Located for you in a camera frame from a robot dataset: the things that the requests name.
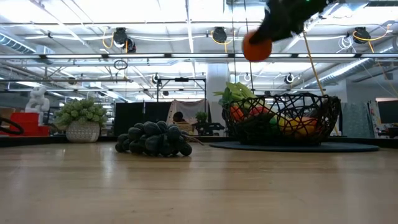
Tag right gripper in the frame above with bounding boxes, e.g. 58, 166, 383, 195
248, 0, 330, 45

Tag orange fruit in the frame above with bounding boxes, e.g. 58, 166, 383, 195
241, 29, 274, 62

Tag black grape bunch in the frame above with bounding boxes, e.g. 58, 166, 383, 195
114, 120, 205, 157

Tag person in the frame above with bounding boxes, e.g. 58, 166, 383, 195
172, 111, 187, 124

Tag dark computer monitor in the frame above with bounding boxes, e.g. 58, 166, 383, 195
375, 97, 398, 125

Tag black curtain panel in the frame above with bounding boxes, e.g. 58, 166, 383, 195
114, 101, 175, 136

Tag green grape bunch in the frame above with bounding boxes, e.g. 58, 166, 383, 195
54, 97, 109, 144

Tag white robot figure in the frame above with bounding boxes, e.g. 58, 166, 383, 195
24, 86, 51, 125

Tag red storage boxes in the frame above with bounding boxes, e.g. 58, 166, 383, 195
9, 112, 49, 137

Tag black ceiling cable reel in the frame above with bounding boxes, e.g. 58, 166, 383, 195
353, 26, 371, 44
212, 26, 228, 44
112, 27, 137, 53

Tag yellow hanging cable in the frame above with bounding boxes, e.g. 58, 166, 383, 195
302, 30, 326, 96

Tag black gantry frame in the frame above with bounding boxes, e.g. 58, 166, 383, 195
156, 77, 207, 103

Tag dark woven wire basket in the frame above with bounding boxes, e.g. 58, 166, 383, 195
221, 92, 341, 146

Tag black aluminium table frame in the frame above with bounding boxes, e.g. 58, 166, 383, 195
0, 135, 398, 149

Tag black cable loop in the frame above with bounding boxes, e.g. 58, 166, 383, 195
0, 116, 25, 136

